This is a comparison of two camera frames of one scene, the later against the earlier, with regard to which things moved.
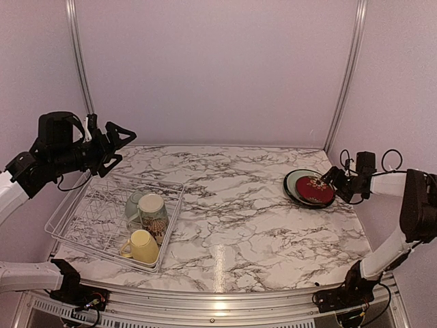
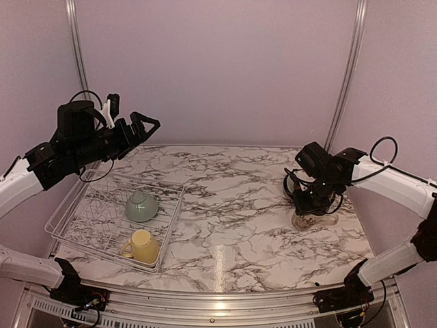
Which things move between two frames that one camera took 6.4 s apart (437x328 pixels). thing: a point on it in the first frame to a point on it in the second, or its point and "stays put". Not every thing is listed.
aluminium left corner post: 81,60 stays put
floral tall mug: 153,215 to 312,221
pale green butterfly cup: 132,204 stays put
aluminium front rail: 379,307 stays put
